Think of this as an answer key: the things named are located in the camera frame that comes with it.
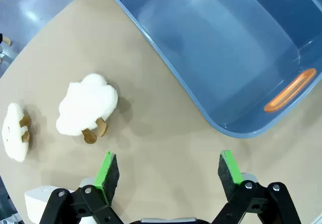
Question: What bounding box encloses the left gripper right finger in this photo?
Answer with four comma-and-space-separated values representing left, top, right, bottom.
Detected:
211, 150, 302, 224

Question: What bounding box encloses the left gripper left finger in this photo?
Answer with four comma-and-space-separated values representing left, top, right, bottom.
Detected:
39, 151, 124, 224

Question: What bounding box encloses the white digital clock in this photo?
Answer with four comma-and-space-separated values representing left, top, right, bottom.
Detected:
24, 185, 94, 224

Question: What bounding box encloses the white sheep plush toy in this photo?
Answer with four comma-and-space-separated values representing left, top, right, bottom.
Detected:
2, 103, 32, 163
55, 73, 119, 144

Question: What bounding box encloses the blue basket with orange handles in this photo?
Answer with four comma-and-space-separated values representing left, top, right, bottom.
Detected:
99, 0, 322, 139

